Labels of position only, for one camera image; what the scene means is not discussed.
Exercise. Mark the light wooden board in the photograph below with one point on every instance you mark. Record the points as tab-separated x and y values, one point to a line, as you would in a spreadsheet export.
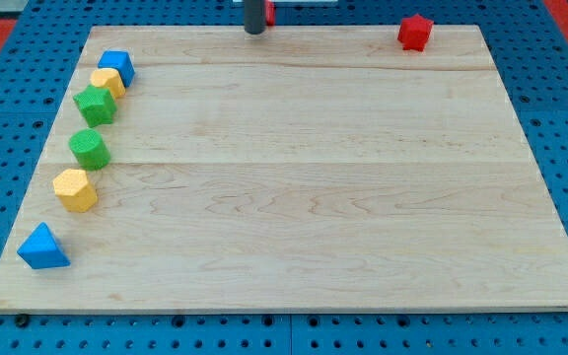
313	170

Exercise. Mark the small red block behind tool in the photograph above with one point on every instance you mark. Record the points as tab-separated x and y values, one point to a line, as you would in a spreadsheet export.
269	13

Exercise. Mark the red star block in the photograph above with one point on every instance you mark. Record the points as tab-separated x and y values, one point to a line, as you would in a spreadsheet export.
414	32

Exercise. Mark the green cylinder block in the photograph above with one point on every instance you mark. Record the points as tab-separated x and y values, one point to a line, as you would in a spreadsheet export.
89	149

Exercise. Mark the yellow heart block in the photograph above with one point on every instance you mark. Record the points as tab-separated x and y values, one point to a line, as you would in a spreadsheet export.
108	78

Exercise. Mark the green star block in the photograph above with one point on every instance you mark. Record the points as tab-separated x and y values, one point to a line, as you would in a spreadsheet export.
96	105

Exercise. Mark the blue cube block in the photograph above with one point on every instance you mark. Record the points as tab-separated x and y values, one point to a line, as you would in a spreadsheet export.
121	62

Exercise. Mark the yellow hexagon block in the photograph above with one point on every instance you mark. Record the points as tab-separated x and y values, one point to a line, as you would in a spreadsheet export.
75	191

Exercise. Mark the blue triangle block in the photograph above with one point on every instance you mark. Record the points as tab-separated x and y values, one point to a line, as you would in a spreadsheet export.
41	249

